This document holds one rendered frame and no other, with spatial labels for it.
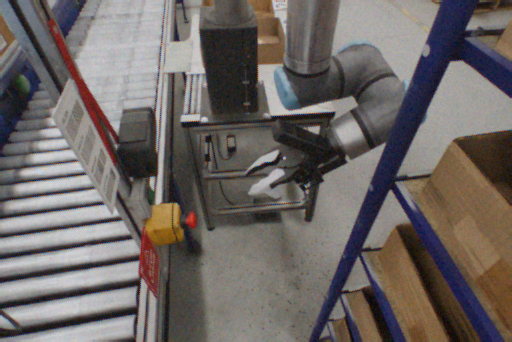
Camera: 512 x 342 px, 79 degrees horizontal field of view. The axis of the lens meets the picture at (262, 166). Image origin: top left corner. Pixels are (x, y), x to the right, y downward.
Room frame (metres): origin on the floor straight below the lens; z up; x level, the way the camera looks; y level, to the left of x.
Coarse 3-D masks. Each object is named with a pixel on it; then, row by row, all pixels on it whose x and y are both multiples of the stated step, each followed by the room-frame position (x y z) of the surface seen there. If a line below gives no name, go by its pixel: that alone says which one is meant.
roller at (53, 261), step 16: (128, 240) 0.41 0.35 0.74; (32, 256) 0.37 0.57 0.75; (48, 256) 0.37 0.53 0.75; (64, 256) 0.37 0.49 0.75; (80, 256) 0.37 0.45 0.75; (96, 256) 0.37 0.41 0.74; (112, 256) 0.37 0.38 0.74; (128, 256) 0.37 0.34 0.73; (0, 272) 0.33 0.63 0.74; (16, 272) 0.33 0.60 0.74; (32, 272) 0.33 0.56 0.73; (48, 272) 0.34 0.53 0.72
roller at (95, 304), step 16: (128, 288) 0.29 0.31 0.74; (32, 304) 0.25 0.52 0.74; (48, 304) 0.25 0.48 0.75; (64, 304) 0.25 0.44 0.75; (80, 304) 0.25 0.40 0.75; (96, 304) 0.25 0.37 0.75; (112, 304) 0.25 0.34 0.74; (128, 304) 0.25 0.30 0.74; (0, 320) 0.22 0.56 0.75; (16, 320) 0.22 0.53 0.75; (32, 320) 0.22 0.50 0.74; (48, 320) 0.22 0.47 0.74; (64, 320) 0.22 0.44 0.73
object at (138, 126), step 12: (132, 108) 0.52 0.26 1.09; (144, 108) 0.52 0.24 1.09; (120, 120) 0.48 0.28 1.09; (132, 120) 0.48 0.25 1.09; (144, 120) 0.47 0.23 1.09; (156, 120) 0.52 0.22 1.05; (120, 132) 0.44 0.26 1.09; (132, 132) 0.44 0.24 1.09; (144, 132) 0.44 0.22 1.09; (156, 132) 0.48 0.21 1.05; (120, 144) 0.42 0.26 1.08; (132, 144) 0.42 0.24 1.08; (144, 144) 0.42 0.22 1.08; (156, 144) 0.45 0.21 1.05; (120, 156) 0.41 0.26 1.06; (132, 156) 0.41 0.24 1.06; (144, 156) 0.41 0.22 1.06; (156, 156) 0.47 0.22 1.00; (156, 168) 0.44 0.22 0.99
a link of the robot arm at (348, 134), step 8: (336, 120) 0.48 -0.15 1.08; (344, 120) 0.47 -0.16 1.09; (352, 120) 0.46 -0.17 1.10; (336, 128) 0.46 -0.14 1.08; (344, 128) 0.45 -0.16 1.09; (352, 128) 0.45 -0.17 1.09; (336, 136) 0.46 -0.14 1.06; (344, 136) 0.44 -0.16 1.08; (352, 136) 0.44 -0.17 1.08; (360, 136) 0.44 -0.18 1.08; (344, 144) 0.43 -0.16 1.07; (352, 144) 0.43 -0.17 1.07; (360, 144) 0.43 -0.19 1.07; (344, 152) 0.44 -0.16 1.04; (352, 152) 0.43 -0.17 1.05; (360, 152) 0.43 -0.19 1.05
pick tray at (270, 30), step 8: (264, 24) 1.59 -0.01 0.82; (272, 24) 1.59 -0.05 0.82; (280, 24) 1.53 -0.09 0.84; (264, 32) 1.59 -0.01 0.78; (272, 32) 1.59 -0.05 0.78; (280, 32) 1.52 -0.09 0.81; (264, 40) 1.54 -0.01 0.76; (272, 40) 1.54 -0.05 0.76; (280, 40) 1.50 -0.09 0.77; (200, 48) 1.28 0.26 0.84; (264, 48) 1.31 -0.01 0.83; (272, 48) 1.31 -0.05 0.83; (280, 48) 1.31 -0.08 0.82; (264, 56) 1.31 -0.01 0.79; (272, 56) 1.31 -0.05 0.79; (280, 56) 1.31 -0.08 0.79
